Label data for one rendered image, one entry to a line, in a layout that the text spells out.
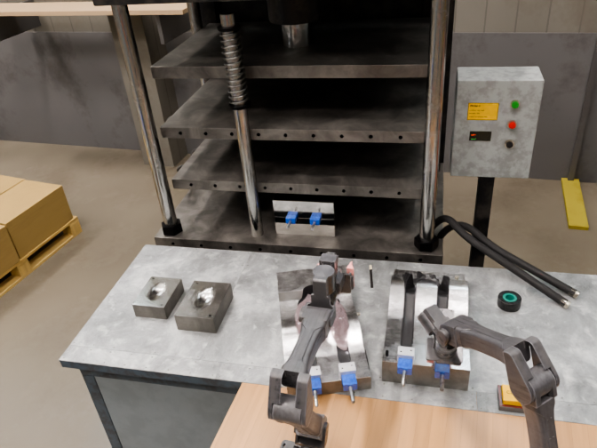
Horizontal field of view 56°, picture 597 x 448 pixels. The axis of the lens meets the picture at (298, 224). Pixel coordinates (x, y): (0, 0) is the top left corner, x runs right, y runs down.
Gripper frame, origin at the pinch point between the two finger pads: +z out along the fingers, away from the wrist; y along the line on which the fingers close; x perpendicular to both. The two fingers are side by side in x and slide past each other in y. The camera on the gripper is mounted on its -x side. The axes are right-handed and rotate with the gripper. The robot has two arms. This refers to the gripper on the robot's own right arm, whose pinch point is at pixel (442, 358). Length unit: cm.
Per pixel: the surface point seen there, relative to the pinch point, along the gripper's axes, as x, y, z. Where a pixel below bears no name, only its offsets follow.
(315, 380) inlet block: 11.2, 37.0, -1.0
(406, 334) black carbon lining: -8.8, 11.1, 8.4
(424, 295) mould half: -24.2, 6.1, 12.1
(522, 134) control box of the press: -91, -27, 10
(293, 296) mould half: -21, 52, 15
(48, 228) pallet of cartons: -100, 260, 140
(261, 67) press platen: -102, 72, -14
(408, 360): 1.7, 10.0, -0.1
